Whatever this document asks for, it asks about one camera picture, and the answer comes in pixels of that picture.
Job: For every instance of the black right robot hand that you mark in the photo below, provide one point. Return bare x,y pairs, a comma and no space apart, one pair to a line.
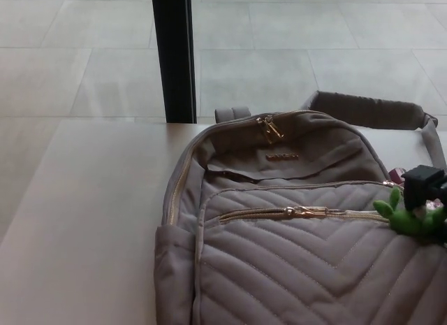
427,187

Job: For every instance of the grey quilted backpack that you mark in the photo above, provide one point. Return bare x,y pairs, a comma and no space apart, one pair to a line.
297,262

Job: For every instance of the black vertical post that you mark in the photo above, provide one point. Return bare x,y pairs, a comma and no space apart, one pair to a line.
178,56

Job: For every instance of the pink translucent water bottle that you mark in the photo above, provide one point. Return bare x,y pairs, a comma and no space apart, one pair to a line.
396,174

